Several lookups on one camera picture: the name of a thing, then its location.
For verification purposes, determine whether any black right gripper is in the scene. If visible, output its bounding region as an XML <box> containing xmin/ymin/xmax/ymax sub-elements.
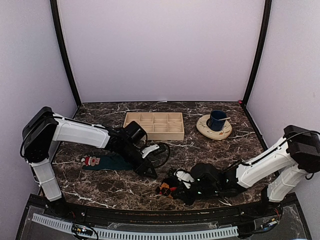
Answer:
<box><xmin>171</xmin><ymin>181</ymin><xmax>219</xmax><ymax>206</ymax></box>

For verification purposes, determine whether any cream saucer plate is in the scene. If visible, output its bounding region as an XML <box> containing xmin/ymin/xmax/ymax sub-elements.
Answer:
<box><xmin>195</xmin><ymin>114</ymin><xmax>233</xmax><ymax>141</ymax></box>

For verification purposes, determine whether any black frame post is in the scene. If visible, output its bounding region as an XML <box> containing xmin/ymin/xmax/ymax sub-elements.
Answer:
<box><xmin>241</xmin><ymin>0</ymin><xmax>272</xmax><ymax>109</ymax></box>
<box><xmin>50</xmin><ymin>0</ymin><xmax>82</xmax><ymax>108</ymax></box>

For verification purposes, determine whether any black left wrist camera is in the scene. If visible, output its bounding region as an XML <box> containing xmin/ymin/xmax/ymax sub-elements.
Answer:
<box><xmin>124</xmin><ymin>121</ymin><xmax>147</xmax><ymax>144</ymax></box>

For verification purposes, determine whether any black left frame post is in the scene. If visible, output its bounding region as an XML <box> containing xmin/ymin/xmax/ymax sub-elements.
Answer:
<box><xmin>50</xmin><ymin>0</ymin><xmax>82</xmax><ymax>108</ymax></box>

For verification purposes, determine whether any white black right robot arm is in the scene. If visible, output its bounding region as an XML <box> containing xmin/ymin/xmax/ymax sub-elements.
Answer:
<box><xmin>171</xmin><ymin>125</ymin><xmax>320</xmax><ymax>217</ymax></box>

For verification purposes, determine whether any black red yellow argyle sock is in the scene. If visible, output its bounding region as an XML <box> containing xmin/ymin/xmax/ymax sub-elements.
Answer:
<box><xmin>155</xmin><ymin>177</ymin><xmax>179</xmax><ymax>199</ymax></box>

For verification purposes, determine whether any black front table rail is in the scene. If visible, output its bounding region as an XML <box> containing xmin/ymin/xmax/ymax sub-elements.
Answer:
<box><xmin>27</xmin><ymin>193</ymin><xmax>298</xmax><ymax>228</ymax></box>

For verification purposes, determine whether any wooden compartment tray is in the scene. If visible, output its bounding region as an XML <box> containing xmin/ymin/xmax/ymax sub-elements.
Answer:
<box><xmin>123</xmin><ymin>112</ymin><xmax>185</xmax><ymax>141</ymax></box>

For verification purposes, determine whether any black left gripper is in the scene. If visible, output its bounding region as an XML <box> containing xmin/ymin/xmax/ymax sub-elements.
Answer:
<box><xmin>119</xmin><ymin>141</ymin><xmax>158</xmax><ymax>179</ymax></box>

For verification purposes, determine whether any white slotted cable duct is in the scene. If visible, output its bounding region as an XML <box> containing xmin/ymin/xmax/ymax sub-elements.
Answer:
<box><xmin>31</xmin><ymin>213</ymin><xmax>239</xmax><ymax>240</ymax></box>

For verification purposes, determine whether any green christmas bear sock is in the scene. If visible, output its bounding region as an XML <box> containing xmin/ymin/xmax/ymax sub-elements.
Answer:
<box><xmin>80</xmin><ymin>154</ymin><xmax>133</xmax><ymax>171</ymax></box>

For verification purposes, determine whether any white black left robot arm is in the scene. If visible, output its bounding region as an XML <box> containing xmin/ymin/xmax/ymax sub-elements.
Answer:
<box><xmin>19</xmin><ymin>106</ymin><xmax>160</xmax><ymax>218</ymax></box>

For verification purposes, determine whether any dark blue mug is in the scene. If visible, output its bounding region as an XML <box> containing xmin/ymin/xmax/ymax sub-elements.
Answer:
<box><xmin>206</xmin><ymin>110</ymin><xmax>227</xmax><ymax>132</ymax></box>

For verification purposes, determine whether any black right frame post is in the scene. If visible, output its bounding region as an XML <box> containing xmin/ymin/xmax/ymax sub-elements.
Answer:
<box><xmin>241</xmin><ymin>0</ymin><xmax>272</xmax><ymax>109</ymax></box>

